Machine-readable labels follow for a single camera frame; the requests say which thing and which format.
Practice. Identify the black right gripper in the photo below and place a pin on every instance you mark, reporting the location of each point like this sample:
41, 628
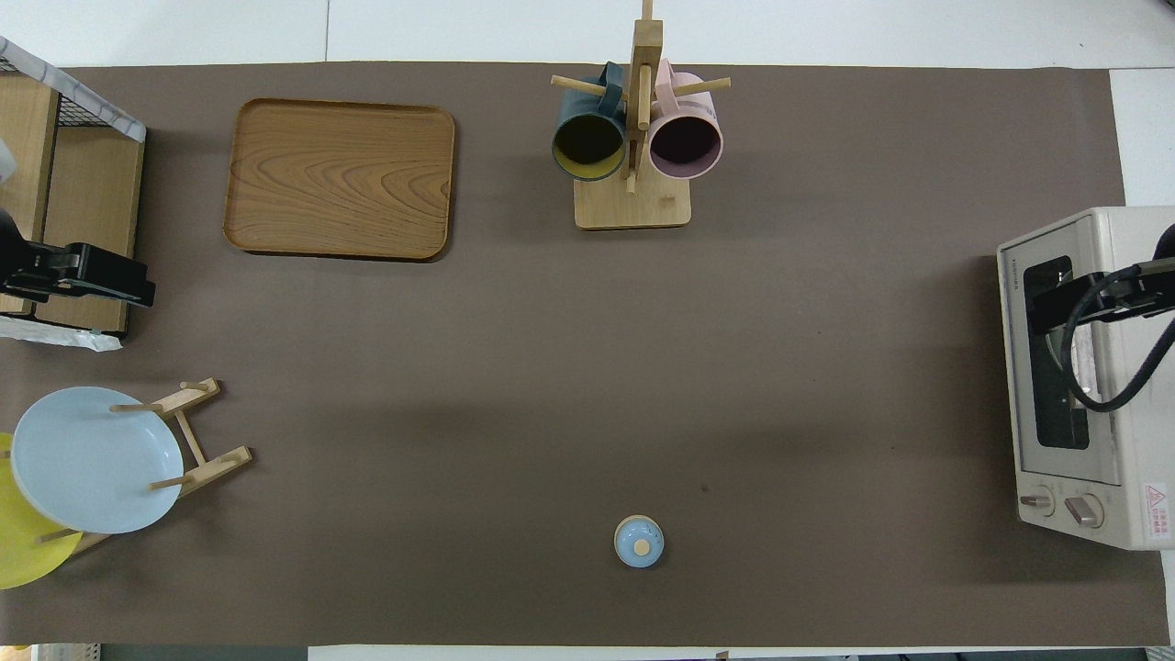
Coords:
1088, 298

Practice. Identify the white marbled sheet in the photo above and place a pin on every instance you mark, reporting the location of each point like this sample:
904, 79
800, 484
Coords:
64, 336

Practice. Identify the brown table mat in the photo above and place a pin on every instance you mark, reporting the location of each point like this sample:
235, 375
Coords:
789, 275

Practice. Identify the wooden plate rack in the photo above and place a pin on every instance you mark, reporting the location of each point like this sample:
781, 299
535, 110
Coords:
216, 466

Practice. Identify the large oven knob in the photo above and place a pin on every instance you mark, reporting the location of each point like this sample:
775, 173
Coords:
1085, 510

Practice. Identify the yellow plate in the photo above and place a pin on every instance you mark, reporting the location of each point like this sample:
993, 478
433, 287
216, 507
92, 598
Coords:
23, 551

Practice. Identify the cream toaster oven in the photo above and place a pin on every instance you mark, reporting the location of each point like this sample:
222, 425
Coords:
1143, 441

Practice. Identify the red warning sticker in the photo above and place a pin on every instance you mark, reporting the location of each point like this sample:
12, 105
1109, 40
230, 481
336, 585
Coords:
1156, 509

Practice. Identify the wooden shelf unit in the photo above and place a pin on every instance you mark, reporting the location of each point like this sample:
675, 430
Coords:
92, 161

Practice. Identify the wooden serving tray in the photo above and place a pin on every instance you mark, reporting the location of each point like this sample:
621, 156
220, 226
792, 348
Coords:
386, 184

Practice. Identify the wooden mug tree stand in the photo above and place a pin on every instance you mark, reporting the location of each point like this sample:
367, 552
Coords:
633, 207

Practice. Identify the light blue plate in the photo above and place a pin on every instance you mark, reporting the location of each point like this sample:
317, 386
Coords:
83, 459

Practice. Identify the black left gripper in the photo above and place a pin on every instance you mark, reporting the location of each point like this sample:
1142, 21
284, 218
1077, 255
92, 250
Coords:
101, 271

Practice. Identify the blue jar with wooden lid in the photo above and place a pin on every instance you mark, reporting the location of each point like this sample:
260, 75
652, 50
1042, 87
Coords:
638, 542

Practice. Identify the dark teal mug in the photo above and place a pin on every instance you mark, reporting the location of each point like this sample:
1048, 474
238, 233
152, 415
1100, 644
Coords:
587, 138

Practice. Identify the pink mug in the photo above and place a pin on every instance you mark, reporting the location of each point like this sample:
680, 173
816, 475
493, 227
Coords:
684, 142

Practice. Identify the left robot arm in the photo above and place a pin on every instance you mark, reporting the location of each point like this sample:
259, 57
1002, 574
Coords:
7, 239

